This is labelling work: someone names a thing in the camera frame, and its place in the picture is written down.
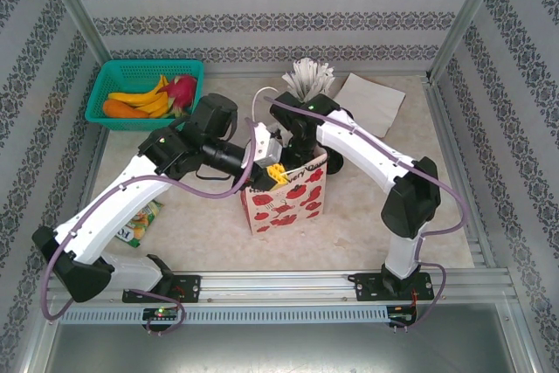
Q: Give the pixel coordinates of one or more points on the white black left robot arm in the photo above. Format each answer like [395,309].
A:
[118,202]

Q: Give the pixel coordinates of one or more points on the teal plastic basket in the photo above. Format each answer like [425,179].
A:
[131,69]

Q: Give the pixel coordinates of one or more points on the aluminium side rail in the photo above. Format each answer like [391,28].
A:
[95,159]
[446,128]

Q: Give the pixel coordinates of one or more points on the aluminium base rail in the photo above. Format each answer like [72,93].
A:
[279,285]

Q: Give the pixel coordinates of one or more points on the white paper stirrer bundle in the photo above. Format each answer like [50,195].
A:
[310,76]

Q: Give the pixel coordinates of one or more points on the red printed paper gift bag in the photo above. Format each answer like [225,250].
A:
[288,207]

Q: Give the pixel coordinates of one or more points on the pink dragon fruit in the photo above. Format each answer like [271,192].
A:
[183,89]

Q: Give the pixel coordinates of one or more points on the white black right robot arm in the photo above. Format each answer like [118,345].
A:
[367,150]

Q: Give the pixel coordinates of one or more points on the orange carrot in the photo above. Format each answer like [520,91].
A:
[122,108]

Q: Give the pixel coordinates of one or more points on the aluminium frame post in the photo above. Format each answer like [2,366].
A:
[471,6]
[76,6]

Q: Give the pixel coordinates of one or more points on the aluminium back rail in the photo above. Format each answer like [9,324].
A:
[384,72]

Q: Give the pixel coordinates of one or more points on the green yellow snack packet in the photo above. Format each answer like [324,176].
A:
[140,224]

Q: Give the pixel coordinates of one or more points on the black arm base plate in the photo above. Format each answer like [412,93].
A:
[369,288]
[188,288]

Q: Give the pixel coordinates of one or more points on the small green circuit board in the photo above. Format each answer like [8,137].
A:
[402,318]
[159,314]

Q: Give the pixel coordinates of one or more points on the yellow banana bunch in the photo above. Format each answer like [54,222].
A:
[144,98]

